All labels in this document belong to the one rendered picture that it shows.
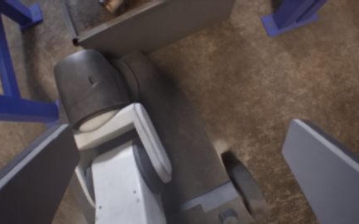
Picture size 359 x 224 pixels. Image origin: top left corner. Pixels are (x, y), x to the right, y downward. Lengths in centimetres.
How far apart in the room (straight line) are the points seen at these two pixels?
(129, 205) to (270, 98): 64
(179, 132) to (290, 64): 54
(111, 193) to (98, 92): 21
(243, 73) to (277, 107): 18
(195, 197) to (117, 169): 27
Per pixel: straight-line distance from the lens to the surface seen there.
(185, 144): 59
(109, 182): 45
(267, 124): 82
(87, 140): 48
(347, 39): 107
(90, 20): 66
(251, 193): 62
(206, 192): 62
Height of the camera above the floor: 76
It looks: 85 degrees down
